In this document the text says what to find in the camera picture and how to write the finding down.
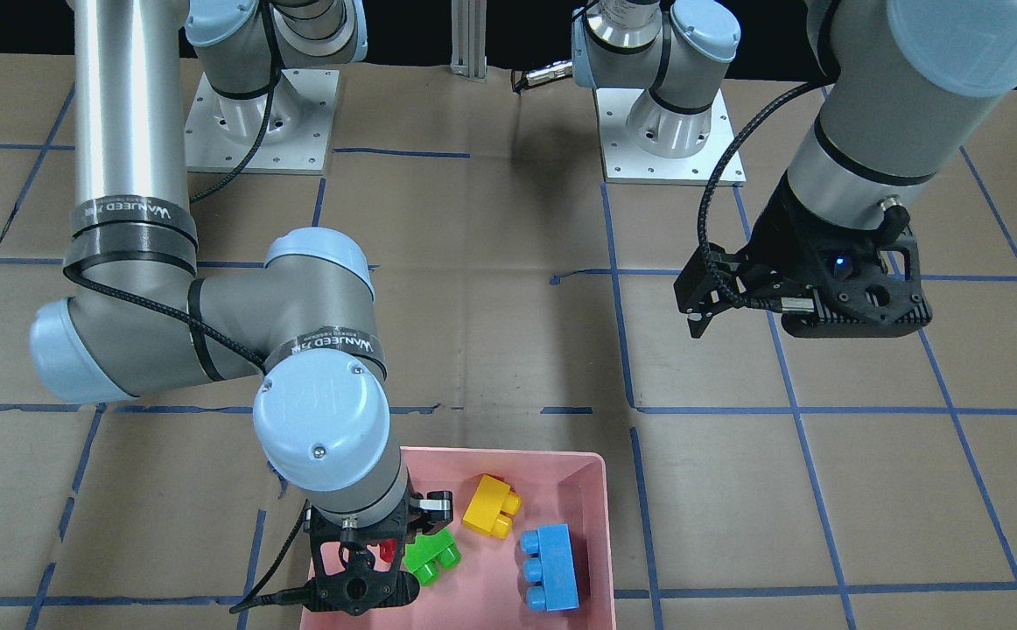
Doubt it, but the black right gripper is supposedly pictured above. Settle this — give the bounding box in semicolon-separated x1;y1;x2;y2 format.
302;490;455;613

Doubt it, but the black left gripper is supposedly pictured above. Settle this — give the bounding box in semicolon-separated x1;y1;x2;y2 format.
673;177;932;339

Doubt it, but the green toy block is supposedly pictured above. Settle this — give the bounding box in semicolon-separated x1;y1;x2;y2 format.
402;528;463;587

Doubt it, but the yellow toy block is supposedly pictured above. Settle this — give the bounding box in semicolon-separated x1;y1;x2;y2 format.
463;474;523;541

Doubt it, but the blue toy block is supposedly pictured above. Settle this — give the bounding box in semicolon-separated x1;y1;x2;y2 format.
520;522;580;613

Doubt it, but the red toy block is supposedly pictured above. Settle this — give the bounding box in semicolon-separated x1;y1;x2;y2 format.
377;538;399;564

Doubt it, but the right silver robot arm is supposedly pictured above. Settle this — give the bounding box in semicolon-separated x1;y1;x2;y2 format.
29;1;452;615

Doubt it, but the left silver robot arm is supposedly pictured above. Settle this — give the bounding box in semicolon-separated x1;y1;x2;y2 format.
572;1;1017;338

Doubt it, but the brown paper table cover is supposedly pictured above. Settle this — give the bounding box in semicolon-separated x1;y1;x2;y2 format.
0;55;1017;629

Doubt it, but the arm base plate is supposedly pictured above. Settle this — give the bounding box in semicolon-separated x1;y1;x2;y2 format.
185;68;341;176
595;88;735;186

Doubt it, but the aluminium frame post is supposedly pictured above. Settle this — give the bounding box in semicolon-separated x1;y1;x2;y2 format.
450;0;487;82

